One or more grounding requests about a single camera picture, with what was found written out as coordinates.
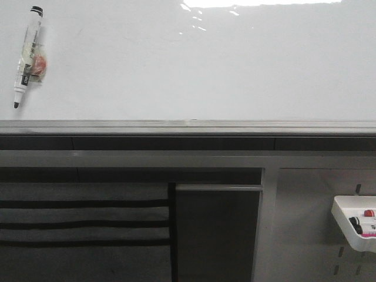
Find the black white whiteboard marker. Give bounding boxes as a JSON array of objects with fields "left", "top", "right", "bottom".
[{"left": 14, "top": 6, "right": 43, "bottom": 109}]

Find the grey black striped fabric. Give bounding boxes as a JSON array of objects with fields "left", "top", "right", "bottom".
[{"left": 1, "top": 183, "right": 176, "bottom": 281}]

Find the white plastic marker tray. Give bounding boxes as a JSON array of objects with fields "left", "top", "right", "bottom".
[{"left": 331, "top": 196, "right": 375, "bottom": 253}]

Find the black capped marker upper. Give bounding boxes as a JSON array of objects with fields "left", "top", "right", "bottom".
[{"left": 349, "top": 217, "right": 375, "bottom": 225}]

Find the black capped marker lower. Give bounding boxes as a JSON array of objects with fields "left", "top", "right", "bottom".
[{"left": 354, "top": 224, "right": 375, "bottom": 234}]

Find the grey pegboard panel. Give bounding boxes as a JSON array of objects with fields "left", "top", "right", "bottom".
[{"left": 260, "top": 169, "right": 375, "bottom": 281}]

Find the black capped marker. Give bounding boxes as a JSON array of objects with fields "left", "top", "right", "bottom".
[
  {"left": 349, "top": 217, "right": 375, "bottom": 225},
  {"left": 354, "top": 224, "right": 375, "bottom": 234}
]

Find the red capped marker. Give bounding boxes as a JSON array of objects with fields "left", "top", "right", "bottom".
[{"left": 364, "top": 209, "right": 375, "bottom": 217}]

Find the white glossy whiteboard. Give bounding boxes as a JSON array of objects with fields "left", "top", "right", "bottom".
[{"left": 1, "top": 1, "right": 375, "bottom": 136}]

